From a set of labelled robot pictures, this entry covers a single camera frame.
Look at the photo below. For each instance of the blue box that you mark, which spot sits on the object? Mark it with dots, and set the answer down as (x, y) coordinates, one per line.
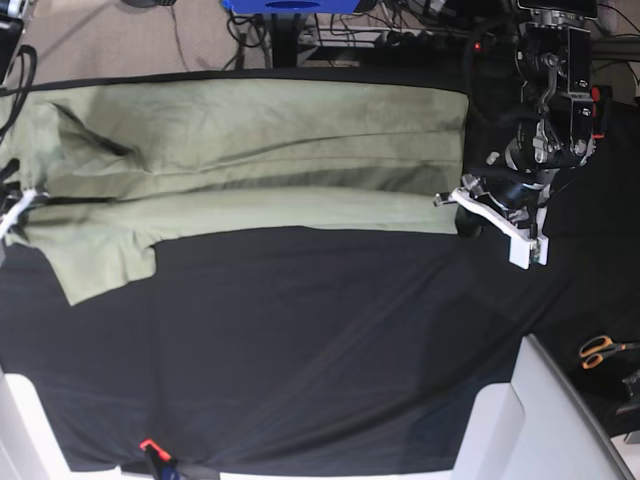
(248, 7)

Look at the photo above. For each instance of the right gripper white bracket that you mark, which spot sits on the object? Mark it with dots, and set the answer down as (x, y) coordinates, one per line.
(14, 204)

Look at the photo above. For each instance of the orange handled scissors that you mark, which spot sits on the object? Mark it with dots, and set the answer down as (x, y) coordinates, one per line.
(596, 350)

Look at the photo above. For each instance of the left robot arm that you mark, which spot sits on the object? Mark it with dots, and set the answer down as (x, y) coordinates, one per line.
(558, 121)

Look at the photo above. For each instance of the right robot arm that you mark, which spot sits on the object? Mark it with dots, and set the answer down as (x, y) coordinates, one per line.
(19, 63)

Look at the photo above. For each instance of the white table edge left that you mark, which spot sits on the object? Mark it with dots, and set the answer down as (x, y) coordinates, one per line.
(29, 449)

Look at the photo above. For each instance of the red black clamp bottom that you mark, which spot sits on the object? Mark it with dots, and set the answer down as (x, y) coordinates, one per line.
(161, 464)

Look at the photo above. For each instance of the black table cloth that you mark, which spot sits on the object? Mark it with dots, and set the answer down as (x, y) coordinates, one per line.
(302, 351)

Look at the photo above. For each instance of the light green T-shirt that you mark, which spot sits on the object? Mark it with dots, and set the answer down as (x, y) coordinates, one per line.
(120, 168)

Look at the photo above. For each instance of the red black clamp right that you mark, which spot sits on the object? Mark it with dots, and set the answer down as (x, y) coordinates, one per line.
(601, 100)

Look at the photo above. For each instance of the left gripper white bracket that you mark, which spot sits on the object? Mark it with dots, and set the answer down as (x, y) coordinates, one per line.
(514, 203)

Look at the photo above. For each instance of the black power strip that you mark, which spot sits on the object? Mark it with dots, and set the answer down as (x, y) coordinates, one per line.
(426, 40)

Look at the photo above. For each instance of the white plastic bin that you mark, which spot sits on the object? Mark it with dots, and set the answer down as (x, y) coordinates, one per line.
(535, 426)

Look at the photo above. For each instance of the red black clamp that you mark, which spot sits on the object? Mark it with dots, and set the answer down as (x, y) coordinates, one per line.
(161, 464)
(601, 100)

